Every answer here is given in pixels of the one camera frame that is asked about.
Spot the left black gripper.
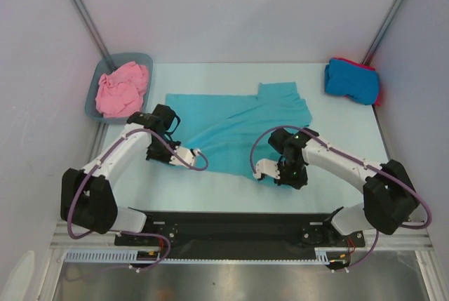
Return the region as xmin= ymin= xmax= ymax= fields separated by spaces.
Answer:
xmin=145 ymin=137 xmax=182 ymax=166

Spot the teal t shirt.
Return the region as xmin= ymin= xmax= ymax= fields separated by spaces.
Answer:
xmin=165 ymin=82 xmax=312 ymax=180

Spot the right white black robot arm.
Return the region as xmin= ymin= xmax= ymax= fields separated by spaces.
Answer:
xmin=256 ymin=128 xmax=419 ymax=246

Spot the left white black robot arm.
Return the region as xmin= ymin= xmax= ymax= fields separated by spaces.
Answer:
xmin=60 ymin=105 xmax=180 ymax=245

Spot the pink crumpled t shirt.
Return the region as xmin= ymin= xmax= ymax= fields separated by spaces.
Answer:
xmin=95 ymin=61 xmax=149 ymax=119

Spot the blue folded t shirt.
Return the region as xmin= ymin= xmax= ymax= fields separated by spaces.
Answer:
xmin=324 ymin=58 xmax=380 ymax=105

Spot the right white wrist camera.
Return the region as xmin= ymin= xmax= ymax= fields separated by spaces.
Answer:
xmin=253 ymin=159 xmax=281 ymax=180

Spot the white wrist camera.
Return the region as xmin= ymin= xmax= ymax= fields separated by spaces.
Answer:
xmin=169 ymin=146 xmax=199 ymax=168
xmin=253 ymin=159 xmax=281 ymax=180

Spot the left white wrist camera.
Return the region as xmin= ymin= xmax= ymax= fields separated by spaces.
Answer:
xmin=169 ymin=146 xmax=199 ymax=168

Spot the grey slotted cable duct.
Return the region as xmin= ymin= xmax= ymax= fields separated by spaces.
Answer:
xmin=65 ymin=248 xmax=348 ymax=265

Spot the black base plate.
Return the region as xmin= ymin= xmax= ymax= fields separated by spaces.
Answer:
xmin=114 ymin=210 xmax=366 ymax=260

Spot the aluminium frame rail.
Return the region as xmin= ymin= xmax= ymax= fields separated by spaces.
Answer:
xmin=48 ymin=220 xmax=433 ymax=250

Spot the left corner aluminium post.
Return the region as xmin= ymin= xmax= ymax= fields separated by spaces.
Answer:
xmin=70 ymin=0 xmax=109 ymax=57

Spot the corner aluminium post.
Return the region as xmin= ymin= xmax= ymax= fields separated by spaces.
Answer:
xmin=361 ymin=0 xmax=406 ymax=66
xmin=70 ymin=0 xmax=109 ymax=57

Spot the right corner aluminium post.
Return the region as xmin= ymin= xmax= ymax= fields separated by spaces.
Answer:
xmin=361 ymin=0 xmax=406 ymax=66

